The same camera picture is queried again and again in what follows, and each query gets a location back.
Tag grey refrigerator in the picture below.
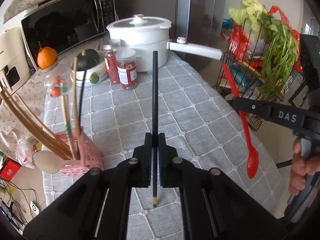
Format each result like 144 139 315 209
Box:
115 0 226 71

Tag black microwave oven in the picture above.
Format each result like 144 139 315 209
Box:
21 0 116 69

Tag disposable bamboo chopsticks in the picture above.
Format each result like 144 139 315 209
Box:
61 94 76 160

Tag pink plastic utensil basket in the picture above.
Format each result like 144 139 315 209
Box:
60 132 104 178

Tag red plastic spoon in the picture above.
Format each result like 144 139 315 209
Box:
222 63 259 179

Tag person's right hand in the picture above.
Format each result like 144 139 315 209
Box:
289 138 320 196

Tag white bowl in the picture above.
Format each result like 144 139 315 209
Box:
70 50 108 87

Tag rear clear snack jar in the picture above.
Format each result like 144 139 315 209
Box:
102 44 120 84

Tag grey checked tablecloth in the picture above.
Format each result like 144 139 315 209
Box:
81 53 283 239

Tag white plastic spoon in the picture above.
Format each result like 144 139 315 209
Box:
33 151 78 174

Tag green leafy herb bunch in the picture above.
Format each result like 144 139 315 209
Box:
259 14 298 101

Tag long wooden chopstick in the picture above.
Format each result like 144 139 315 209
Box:
73 57 81 140

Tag dark green pumpkin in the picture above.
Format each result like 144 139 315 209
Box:
76 49 100 72

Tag front clear snack jar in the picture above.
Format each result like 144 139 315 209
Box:
116 48 137 89

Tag orange tangerine on jar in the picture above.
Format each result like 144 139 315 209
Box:
37 47 57 69

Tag dark brown chopstick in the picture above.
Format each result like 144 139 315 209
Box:
152 51 158 208

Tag black chopstick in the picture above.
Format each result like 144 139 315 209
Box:
78 67 87 131

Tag clear snack jar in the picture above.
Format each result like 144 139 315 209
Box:
102 44 120 84
116 48 137 89

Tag red plastic bag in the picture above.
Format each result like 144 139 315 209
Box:
267 5 303 73

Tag pale green cabbage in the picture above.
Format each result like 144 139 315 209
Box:
228 0 267 31

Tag white electric cooking pot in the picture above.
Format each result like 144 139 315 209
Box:
106 14 222 73

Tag glass jar with small oranges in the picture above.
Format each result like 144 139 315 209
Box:
41 57 72 98

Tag black wire rack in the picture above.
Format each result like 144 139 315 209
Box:
212 22 308 132

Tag white air fryer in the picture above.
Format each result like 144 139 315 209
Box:
0 27 31 94

